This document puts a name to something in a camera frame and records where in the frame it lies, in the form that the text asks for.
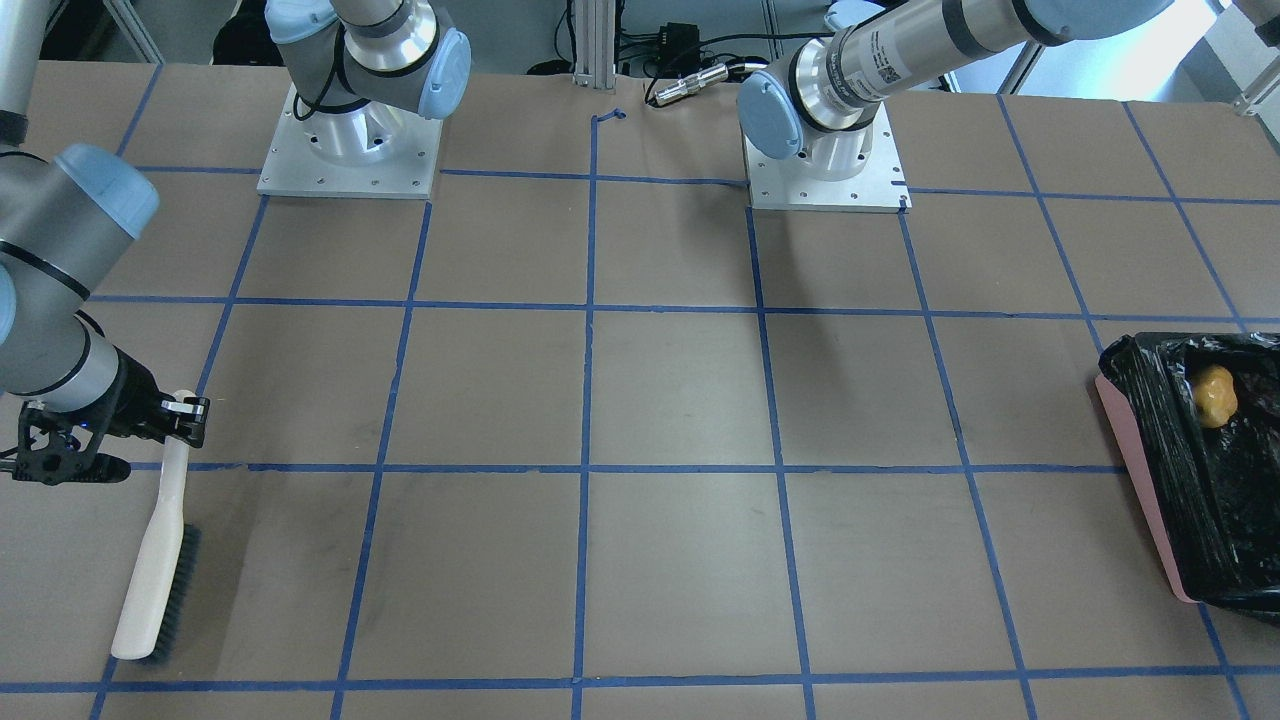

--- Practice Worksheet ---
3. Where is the bin with black bag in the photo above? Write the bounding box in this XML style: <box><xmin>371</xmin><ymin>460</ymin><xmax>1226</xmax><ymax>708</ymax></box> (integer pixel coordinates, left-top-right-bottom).
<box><xmin>1094</xmin><ymin>332</ymin><xmax>1277</xmax><ymax>625</ymax></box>

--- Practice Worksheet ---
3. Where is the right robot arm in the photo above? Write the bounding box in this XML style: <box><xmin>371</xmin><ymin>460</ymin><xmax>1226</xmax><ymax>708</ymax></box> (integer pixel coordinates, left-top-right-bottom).
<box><xmin>1</xmin><ymin>1</ymin><xmax>210</xmax><ymax>486</ymax></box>

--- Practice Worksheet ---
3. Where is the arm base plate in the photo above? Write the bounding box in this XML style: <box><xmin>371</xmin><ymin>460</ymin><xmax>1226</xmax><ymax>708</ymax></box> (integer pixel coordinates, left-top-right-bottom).
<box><xmin>257</xmin><ymin>86</ymin><xmax>444</xmax><ymax>201</ymax></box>
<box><xmin>742</xmin><ymin>104</ymin><xmax>913</xmax><ymax>213</ymax></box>

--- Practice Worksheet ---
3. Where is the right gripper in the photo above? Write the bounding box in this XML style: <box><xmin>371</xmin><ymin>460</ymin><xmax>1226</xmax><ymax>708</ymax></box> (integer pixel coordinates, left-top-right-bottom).
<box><xmin>3</xmin><ymin>354</ymin><xmax>211</xmax><ymax>486</ymax></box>

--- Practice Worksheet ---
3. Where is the aluminium frame post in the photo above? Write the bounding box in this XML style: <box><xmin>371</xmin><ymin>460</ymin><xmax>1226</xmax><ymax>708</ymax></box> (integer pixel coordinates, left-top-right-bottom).
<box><xmin>570</xmin><ymin>0</ymin><xmax>620</xmax><ymax>94</ymax></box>

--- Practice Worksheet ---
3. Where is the beige hand brush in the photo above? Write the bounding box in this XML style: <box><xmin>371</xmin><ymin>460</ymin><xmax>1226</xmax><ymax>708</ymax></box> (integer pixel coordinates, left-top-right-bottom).
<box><xmin>110</xmin><ymin>437</ymin><xmax>201</xmax><ymax>664</ymax></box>

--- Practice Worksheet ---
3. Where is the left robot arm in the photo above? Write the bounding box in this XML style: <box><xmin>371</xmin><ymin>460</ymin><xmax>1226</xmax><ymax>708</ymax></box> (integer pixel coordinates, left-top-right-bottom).
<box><xmin>737</xmin><ymin>1</ymin><xmax>1166</xmax><ymax>179</ymax></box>

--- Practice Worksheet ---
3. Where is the orange bread toy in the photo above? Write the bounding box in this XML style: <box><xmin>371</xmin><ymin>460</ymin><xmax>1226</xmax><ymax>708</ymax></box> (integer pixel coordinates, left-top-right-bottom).
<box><xmin>1190</xmin><ymin>364</ymin><xmax>1239</xmax><ymax>429</ymax></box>

